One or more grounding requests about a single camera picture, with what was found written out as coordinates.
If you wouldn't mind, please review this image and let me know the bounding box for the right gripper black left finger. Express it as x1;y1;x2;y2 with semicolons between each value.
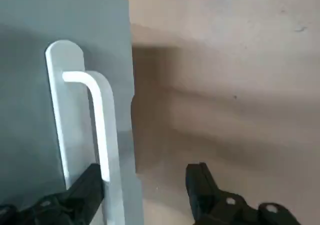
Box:
0;163;105;225

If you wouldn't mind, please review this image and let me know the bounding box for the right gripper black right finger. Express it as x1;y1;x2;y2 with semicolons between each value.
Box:
185;162;301;225

